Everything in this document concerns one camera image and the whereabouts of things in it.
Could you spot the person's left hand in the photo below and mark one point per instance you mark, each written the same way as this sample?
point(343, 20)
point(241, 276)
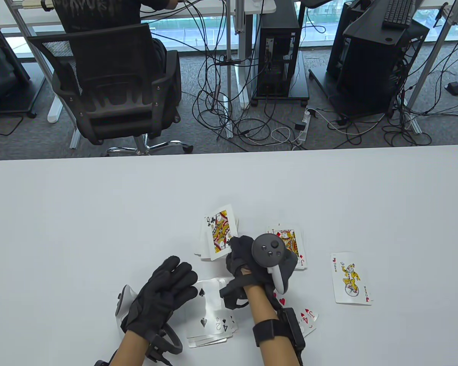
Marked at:
point(160, 297)

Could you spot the person's right hand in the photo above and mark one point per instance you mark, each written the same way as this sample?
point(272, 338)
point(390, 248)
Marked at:
point(240, 251)

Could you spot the single clubs playing card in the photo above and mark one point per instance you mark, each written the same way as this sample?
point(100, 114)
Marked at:
point(221, 232)

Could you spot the pile of spades cards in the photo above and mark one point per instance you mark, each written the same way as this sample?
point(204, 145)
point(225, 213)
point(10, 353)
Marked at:
point(210, 305)

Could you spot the pile of diamonds cards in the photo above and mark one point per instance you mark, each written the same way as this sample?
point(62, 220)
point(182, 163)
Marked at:
point(299, 244)

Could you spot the pile of hearts cards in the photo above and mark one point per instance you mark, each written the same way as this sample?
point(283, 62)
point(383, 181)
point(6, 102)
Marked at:
point(308, 318)

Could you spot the coloured joker playing card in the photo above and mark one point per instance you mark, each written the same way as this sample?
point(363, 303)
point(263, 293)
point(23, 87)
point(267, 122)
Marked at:
point(351, 278)

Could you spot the black right forearm battery pack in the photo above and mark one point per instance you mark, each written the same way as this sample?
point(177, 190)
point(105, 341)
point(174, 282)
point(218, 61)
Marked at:
point(293, 328)

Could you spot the person's right forearm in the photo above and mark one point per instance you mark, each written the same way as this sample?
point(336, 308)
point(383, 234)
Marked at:
point(274, 350)

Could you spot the person's left forearm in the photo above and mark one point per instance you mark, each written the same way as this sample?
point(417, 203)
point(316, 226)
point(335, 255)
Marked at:
point(128, 350)

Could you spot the black left forearm sensor unit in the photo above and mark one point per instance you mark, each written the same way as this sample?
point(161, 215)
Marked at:
point(101, 363)

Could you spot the grey right hand controller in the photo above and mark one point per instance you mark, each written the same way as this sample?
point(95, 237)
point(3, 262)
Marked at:
point(267, 249)

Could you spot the white power strip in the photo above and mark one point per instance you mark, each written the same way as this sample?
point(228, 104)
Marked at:
point(304, 133)

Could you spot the black power adapter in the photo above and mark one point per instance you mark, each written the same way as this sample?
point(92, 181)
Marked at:
point(300, 126)

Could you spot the black tower cart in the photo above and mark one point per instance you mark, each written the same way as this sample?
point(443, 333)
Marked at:
point(299, 84)

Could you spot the black mesh office chair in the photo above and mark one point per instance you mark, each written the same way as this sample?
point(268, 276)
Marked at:
point(110, 114)

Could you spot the black equipment stand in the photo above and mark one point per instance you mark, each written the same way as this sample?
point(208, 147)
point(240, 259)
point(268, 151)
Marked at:
point(366, 76)

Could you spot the black computer tower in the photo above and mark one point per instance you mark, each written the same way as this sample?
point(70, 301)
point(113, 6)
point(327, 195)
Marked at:
point(278, 23)

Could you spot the black foot pedal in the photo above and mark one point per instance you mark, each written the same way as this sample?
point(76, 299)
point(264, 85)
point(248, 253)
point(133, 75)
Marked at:
point(453, 87)

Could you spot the black rolling cabinet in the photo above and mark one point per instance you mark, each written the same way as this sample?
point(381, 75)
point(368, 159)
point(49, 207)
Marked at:
point(4, 76)

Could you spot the black keyboard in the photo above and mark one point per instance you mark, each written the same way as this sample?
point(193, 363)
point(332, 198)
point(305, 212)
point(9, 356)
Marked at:
point(399, 13)

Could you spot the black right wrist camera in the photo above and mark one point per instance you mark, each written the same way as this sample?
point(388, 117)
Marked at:
point(233, 295)

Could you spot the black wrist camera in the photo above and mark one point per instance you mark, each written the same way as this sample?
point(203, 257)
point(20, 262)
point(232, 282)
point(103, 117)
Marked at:
point(233, 295)
point(156, 350)

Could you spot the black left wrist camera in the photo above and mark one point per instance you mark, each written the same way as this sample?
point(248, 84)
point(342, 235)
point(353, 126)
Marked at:
point(156, 350)

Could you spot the aluminium desk frame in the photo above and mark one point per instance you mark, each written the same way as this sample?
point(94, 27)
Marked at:
point(427, 65)

